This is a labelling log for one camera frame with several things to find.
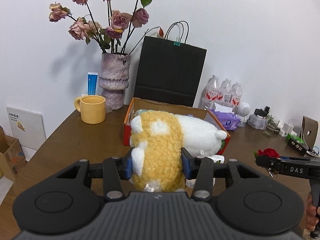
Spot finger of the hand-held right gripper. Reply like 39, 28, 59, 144
277, 156, 320, 165
255, 156, 282, 175

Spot blue and white tube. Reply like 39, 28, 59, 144
87, 72, 99, 96

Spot yellow and white plush toy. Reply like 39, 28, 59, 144
130, 110, 228, 193

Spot person's right hand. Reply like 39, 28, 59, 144
305, 197, 320, 232

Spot brown cardboard carton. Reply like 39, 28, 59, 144
0, 126, 27, 182

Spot white chargers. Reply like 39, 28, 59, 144
279, 120, 300, 137

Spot red printed cardboard box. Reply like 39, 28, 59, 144
122, 97, 231, 155

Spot bouquet of dried pink roses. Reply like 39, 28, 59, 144
49, 0, 158, 54

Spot purple tissue pack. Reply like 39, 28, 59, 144
209, 103, 241, 132

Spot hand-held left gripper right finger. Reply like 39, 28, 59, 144
180, 147, 260, 202

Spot black paper bag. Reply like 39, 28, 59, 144
134, 21, 207, 107

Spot yellow ceramic mug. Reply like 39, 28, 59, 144
74, 95, 106, 124

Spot brown corrugated cardboard stand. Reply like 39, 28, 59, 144
301, 116, 319, 147

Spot black power adapter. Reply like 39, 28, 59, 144
255, 106, 272, 117

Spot thin twig with red bud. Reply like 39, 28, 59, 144
129, 26, 165, 55

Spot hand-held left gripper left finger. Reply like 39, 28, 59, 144
56, 151, 133, 202

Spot mottled purple ceramic vase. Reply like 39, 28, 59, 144
98, 52, 132, 110

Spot red artificial flower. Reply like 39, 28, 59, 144
254, 148, 280, 158

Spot clear water bottle red label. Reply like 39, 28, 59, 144
219, 78, 233, 105
231, 81, 243, 108
201, 74, 220, 111

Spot clear glass cup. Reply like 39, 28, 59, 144
262, 115, 280, 137

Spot clear plastic organizer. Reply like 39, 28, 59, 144
247, 112, 269, 130

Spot green packet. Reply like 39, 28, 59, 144
286, 134, 304, 143

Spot white board with yellow sticker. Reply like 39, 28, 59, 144
6, 106, 47, 152

